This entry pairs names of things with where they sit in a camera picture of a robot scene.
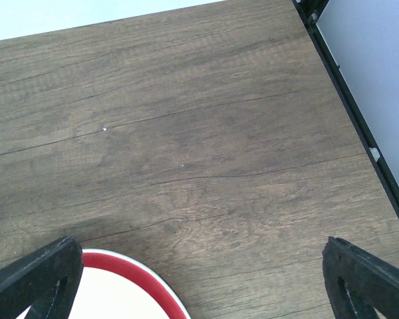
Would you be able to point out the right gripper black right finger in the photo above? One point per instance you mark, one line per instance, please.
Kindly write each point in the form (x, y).
(359, 284)

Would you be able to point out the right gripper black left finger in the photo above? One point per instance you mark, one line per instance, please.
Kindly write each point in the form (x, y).
(44, 283)

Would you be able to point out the black aluminium enclosure frame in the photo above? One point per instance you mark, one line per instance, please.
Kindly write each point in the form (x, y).
(309, 12)

